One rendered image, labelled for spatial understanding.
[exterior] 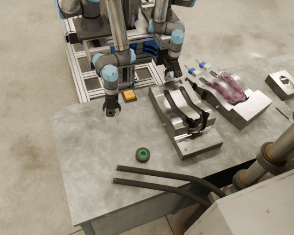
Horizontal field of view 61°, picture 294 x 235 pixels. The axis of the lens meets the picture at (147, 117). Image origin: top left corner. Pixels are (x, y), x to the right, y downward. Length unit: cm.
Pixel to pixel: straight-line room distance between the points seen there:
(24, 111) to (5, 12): 175
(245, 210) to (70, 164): 98
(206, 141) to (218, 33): 250
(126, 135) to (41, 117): 133
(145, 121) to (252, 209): 99
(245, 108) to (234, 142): 21
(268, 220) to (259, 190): 7
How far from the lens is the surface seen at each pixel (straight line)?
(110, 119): 149
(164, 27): 159
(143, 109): 159
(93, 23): 172
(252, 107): 166
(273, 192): 73
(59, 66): 308
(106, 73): 123
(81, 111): 160
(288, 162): 104
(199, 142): 145
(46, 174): 233
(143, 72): 265
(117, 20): 131
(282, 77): 204
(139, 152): 139
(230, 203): 67
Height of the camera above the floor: 206
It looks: 54 degrees down
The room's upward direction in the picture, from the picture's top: 8 degrees clockwise
